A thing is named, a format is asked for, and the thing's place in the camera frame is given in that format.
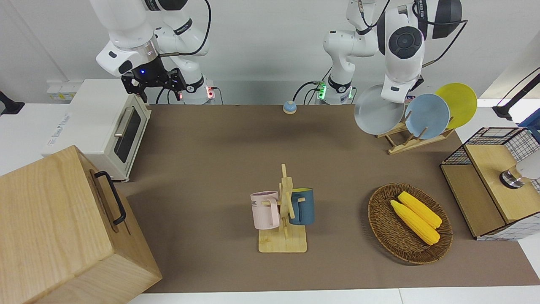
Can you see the yellow plate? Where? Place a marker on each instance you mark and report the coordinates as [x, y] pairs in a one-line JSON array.
[[462, 101]]

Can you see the wooden mug tree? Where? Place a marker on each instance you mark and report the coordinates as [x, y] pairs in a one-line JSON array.
[[283, 242]]

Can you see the dark blue mug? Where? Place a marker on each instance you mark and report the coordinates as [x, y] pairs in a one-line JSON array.
[[304, 209]]

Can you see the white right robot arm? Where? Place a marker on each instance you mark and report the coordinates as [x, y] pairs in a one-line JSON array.
[[126, 25]]

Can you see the wooden plate rack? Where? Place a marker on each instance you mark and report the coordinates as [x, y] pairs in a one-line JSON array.
[[407, 145]]

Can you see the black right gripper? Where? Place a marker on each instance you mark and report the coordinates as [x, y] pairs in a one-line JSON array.
[[152, 76]]

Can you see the light blue plate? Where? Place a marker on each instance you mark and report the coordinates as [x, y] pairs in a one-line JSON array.
[[428, 118]]

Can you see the white toaster oven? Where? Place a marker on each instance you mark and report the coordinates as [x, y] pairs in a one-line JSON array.
[[97, 118]]

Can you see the yellow corn cob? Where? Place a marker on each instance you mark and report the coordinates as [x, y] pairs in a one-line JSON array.
[[419, 209], [415, 223]]

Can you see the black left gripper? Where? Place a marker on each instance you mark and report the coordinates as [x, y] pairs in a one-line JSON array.
[[419, 83]]

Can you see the metal cup on shelf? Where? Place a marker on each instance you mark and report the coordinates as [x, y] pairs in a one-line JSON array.
[[511, 178]]

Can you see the black clamp mount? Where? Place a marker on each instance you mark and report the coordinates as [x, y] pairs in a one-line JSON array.
[[8, 105]]

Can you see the pink mug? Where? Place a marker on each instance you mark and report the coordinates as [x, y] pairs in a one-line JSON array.
[[263, 213]]

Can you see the brown wicker basket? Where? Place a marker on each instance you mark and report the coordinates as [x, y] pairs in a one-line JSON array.
[[388, 228]]

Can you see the brown table mat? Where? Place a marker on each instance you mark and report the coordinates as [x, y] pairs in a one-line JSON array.
[[211, 169]]

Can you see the small blue dome bell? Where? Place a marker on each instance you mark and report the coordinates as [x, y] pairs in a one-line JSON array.
[[289, 107]]

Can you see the blue object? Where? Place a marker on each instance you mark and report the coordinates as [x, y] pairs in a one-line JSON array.
[[532, 124]]

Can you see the gray plate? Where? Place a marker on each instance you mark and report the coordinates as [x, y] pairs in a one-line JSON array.
[[375, 114]]

